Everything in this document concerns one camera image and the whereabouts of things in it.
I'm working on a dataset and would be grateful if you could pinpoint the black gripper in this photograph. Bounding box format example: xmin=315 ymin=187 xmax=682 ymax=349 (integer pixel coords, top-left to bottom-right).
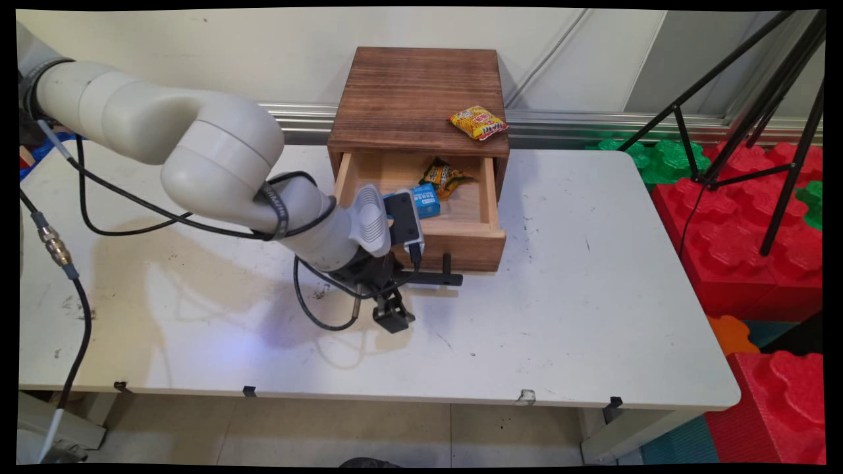
xmin=325 ymin=251 xmax=416 ymax=335

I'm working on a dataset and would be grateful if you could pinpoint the wooden drawer with black handle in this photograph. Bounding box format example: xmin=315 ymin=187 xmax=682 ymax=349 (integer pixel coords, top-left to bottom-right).
xmin=332 ymin=152 xmax=508 ymax=288

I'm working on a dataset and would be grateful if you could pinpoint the blue small carton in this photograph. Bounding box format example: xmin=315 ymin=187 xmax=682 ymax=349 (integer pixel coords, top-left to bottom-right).
xmin=408 ymin=183 xmax=441 ymax=220

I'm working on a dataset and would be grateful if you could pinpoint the orange black snack packet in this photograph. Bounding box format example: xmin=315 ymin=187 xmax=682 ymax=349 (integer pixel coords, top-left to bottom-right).
xmin=419 ymin=157 xmax=476 ymax=202

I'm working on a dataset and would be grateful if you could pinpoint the yellow red snack packet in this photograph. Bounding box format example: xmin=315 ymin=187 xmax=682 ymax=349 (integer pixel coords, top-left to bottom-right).
xmin=449 ymin=106 xmax=510 ymax=142

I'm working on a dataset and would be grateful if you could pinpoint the brown wooden drawer cabinet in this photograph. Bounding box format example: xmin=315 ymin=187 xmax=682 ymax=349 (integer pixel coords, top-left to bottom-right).
xmin=327 ymin=46 xmax=512 ymax=199

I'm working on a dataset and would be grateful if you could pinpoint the white table leg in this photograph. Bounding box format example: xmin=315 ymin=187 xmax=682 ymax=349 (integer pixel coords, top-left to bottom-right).
xmin=18 ymin=391 xmax=107 ymax=452
xmin=579 ymin=407 xmax=700 ymax=465

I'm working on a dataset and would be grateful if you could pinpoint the wide green foam block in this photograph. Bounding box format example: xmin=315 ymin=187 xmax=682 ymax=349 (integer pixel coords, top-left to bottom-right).
xmin=585 ymin=137 xmax=713 ymax=193

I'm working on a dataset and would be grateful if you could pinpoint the teal foam mat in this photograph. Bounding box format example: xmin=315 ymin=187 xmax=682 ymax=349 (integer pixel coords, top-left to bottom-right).
xmin=641 ymin=415 xmax=720 ymax=465

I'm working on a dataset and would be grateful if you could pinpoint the orange foam piece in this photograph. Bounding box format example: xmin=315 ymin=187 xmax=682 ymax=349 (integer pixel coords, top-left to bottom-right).
xmin=707 ymin=315 xmax=762 ymax=357

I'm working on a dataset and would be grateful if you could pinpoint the large red foam block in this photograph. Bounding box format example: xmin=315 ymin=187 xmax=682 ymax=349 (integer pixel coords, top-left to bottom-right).
xmin=651 ymin=141 xmax=825 ymax=323

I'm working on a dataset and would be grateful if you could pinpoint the blue foam piece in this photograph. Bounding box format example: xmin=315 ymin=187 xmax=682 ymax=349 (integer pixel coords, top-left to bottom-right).
xmin=20 ymin=130 xmax=78 ymax=180

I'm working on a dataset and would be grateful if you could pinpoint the small red foam block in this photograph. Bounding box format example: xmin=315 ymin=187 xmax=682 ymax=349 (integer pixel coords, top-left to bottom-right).
xmin=703 ymin=350 xmax=827 ymax=465

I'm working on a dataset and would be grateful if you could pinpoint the small green foam block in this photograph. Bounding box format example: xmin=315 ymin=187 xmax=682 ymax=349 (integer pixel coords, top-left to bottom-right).
xmin=794 ymin=180 xmax=825 ymax=232

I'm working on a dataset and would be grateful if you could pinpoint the black tripod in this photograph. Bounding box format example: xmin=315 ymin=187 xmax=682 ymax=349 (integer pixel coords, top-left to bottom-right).
xmin=617 ymin=9 xmax=827 ymax=258

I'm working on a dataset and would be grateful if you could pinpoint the black looping gripper cable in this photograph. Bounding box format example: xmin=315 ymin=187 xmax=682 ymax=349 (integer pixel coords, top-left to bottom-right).
xmin=292 ymin=253 xmax=422 ymax=332

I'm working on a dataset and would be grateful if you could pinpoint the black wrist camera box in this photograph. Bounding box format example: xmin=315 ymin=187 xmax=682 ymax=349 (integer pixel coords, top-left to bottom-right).
xmin=383 ymin=189 xmax=427 ymax=269

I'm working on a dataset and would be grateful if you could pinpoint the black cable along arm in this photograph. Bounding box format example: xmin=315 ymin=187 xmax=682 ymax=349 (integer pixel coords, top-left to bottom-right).
xmin=36 ymin=117 xmax=340 ymax=242

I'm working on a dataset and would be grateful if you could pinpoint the aluminium wall rail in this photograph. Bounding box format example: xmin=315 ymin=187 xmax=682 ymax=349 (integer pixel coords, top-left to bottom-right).
xmin=260 ymin=102 xmax=824 ymax=147

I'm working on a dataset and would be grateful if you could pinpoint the black cable with metal connector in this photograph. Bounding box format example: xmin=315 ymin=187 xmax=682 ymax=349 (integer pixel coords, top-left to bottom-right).
xmin=18 ymin=188 xmax=94 ymax=463

